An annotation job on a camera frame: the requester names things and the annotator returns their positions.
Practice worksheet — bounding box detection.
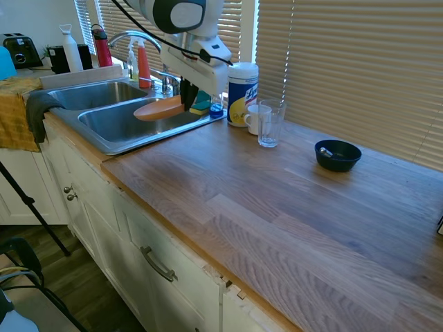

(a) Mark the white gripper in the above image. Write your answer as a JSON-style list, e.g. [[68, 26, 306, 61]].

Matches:
[[160, 42, 228, 113]]

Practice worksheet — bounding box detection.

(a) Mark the orange plate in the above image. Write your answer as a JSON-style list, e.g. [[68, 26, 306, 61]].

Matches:
[[132, 94, 186, 122]]

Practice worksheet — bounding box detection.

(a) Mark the white mug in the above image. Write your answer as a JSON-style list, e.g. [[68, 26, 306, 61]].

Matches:
[[242, 104, 273, 136]]

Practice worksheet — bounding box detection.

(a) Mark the stainless steel double sink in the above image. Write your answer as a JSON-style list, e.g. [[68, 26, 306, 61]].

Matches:
[[41, 80, 228, 156]]

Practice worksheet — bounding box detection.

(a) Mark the chrome sink faucet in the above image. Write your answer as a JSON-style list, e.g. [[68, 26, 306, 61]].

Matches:
[[107, 30, 181, 97]]

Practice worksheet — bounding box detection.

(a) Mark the clear dish soap bottle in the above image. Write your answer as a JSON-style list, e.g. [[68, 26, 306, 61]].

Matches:
[[208, 92, 224, 120]]

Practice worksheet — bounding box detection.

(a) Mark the Lysol wipes canister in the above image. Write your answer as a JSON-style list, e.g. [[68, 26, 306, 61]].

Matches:
[[226, 62, 260, 129]]

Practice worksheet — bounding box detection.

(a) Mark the orange spray bottle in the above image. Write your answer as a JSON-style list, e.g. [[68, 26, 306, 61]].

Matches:
[[136, 37, 153, 89]]

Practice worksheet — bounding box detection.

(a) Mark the clear drinking glass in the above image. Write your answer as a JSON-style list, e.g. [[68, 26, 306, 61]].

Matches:
[[257, 99, 287, 149]]

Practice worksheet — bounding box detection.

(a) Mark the red water bottle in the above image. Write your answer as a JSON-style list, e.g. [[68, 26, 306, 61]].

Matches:
[[90, 24, 114, 68]]

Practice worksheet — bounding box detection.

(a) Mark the black canister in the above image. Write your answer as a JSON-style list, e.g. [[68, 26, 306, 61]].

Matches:
[[77, 44, 94, 71], [46, 44, 72, 75]]

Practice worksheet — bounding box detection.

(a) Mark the white wooden board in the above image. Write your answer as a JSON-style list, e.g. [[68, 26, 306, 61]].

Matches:
[[39, 63, 126, 91]]

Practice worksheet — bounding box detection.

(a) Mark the white water bottle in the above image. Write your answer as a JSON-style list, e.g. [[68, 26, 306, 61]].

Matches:
[[58, 24, 84, 73]]

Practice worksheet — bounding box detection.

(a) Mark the small beige window blind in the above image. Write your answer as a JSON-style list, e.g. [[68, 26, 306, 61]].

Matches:
[[73, 0, 98, 55]]

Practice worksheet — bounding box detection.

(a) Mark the white kitchen cabinet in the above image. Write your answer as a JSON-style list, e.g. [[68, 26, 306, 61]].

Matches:
[[41, 119, 281, 332]]

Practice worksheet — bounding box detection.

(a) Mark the grey dish cloth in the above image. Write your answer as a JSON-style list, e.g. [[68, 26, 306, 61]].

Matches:
[[26, 90, 67, 145]]

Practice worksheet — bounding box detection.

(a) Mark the wide beige window blind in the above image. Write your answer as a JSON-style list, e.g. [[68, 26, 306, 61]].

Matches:
[[257, 0, 443, 173]]

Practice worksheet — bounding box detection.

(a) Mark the dark blue bowl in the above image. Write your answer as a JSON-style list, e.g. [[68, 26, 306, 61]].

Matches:
[[314, 139, 363, 173]]

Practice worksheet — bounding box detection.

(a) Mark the black toaster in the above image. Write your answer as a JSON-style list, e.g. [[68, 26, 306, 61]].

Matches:
[[2, 33, 44, 69]]

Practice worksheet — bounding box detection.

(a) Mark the yellow patterned cloth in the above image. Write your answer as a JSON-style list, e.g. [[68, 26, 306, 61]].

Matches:
[[0, 76, 44, 154]]

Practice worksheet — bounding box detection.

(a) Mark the light blue plastic container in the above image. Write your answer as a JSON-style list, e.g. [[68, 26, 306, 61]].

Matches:
[[0, 46, 17, 82]]

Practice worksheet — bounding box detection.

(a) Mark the white side cabinet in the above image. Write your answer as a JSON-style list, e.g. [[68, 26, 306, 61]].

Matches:
[[0, 147, 72, 226]]

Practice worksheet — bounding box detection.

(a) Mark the black tripod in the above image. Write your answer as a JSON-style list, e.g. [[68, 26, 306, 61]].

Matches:
[[0, 160, 72, 258]]

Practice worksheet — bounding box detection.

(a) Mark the metal drawer handle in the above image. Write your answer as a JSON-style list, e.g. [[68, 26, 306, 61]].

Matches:
[[139, 246, 179, 283]]

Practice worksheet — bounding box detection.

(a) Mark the black cart frame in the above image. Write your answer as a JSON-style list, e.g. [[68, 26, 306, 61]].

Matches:
[[0, 236, 88, 332]]

